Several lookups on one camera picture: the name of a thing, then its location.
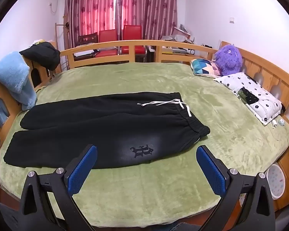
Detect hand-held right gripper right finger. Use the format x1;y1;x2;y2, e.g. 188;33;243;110
196;145;276;231

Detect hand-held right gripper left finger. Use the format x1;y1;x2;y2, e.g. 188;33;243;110
19;144;98;231

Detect black pants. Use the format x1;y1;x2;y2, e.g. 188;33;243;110
3;91;211;169

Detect green fleece blanket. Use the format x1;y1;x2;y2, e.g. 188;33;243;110
0;63;289;229

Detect white round basin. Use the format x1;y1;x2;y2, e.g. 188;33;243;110
265;164;286;200

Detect dark green cloth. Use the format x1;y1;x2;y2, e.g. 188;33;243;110
238;87;260;105

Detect white floral pillow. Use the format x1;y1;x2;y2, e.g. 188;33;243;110
214;72;283;126

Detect colourful geometric cushion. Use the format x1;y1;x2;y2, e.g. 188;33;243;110
190;58;223;77

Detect purple plush toy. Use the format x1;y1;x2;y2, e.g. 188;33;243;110
214;44;243;76

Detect light blue fleece garment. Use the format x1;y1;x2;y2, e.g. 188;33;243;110
0;51;38;111

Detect black garment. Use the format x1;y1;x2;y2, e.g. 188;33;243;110
19;42;61;71

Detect dark wooden chair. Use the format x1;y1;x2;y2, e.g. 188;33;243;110
77;33;98;47

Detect red chair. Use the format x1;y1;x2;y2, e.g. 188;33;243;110
120;25;148;55
98;29;119;56

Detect pile of boxes and bags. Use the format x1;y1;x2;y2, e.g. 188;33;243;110
159;24;198;54

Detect wooden clothes stand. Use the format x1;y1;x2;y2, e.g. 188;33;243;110
54;22;71;42

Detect red patterned curtain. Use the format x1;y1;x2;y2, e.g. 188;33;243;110
115;0;178;41
64;0;118;42

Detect white charger cable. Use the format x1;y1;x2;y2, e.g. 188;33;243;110
270;124;280;140

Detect wooden bed frame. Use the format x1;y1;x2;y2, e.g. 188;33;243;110
0;40;289;212

